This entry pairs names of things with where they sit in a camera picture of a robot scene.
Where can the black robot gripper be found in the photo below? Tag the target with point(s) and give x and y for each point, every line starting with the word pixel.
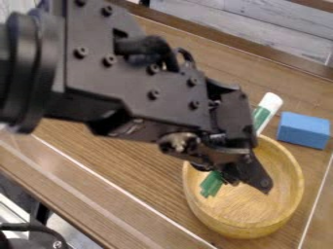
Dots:
pixel 225 148

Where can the green and white marker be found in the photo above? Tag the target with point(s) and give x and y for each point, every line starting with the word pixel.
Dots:
pixel 262 115

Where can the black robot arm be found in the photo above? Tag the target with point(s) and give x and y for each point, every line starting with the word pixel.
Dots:
pixel 79 63

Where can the brown wooden bowl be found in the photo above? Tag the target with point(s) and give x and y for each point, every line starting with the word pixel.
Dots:
pixel 241 212

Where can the blue foam block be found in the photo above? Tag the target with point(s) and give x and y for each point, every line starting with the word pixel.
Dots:
pixel 304 130

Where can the black metal table leg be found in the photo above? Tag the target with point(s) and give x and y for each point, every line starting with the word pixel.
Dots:
pixel 41 213

